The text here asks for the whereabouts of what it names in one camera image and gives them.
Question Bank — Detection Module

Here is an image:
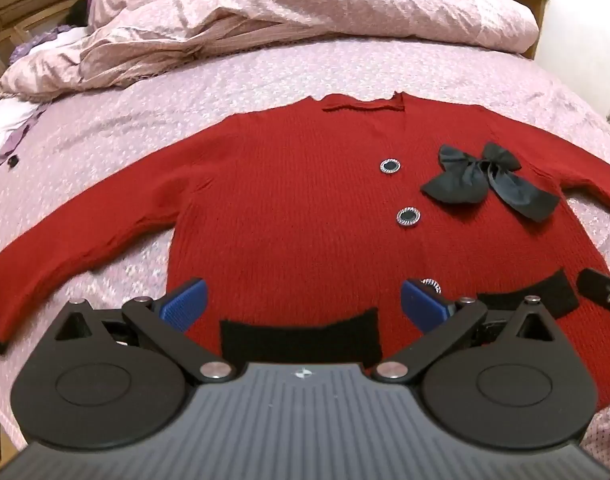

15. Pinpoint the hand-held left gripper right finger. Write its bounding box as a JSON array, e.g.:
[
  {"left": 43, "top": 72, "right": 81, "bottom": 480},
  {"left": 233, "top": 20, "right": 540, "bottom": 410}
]
[{"left": 374, "top": 279, "right": 558, "bottom": 384}]

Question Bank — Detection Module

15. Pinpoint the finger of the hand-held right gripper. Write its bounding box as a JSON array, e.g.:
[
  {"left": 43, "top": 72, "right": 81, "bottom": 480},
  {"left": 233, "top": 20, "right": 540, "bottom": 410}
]
[{"left": 577, "top": 267, "right": 610, "bottom": 341}]

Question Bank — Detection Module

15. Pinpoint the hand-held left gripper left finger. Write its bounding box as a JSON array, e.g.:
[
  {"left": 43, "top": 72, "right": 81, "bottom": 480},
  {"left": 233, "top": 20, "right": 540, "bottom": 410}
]
[{"left": 52, "top": 277, "right": 234, "bottom": 384}]

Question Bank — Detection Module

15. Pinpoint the red knit sweater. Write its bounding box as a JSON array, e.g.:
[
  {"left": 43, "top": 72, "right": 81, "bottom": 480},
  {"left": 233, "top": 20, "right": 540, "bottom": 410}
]
[{"left": 0, "top": 91, "right": 610, "bottom": 413}]

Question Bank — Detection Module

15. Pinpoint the pink floral bed sheet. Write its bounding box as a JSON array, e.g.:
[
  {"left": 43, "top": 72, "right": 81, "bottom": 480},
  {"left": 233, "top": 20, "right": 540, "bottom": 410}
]
[{"left": 0, "top": 35, "right": 610, "bottom": 463}]

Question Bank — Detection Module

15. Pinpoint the purple floral pillow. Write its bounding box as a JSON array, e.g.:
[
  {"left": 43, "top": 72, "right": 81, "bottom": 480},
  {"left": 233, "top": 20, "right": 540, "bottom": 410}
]
[{"left": 9, "top": 25, "right": 91, "bottom": 66}]

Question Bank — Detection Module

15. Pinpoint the pink floral duvet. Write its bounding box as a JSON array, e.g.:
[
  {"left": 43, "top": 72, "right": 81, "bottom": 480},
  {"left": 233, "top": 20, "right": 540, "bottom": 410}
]
[{"left": 0, "top": 0, "right": 540, "bottom": 107}]

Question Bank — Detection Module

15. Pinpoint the wooden headboard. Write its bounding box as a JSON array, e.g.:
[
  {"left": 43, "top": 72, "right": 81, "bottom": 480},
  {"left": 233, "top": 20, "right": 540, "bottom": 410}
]
[{"left": 0, "top": 0, "right": 100, "bottom": 108}]

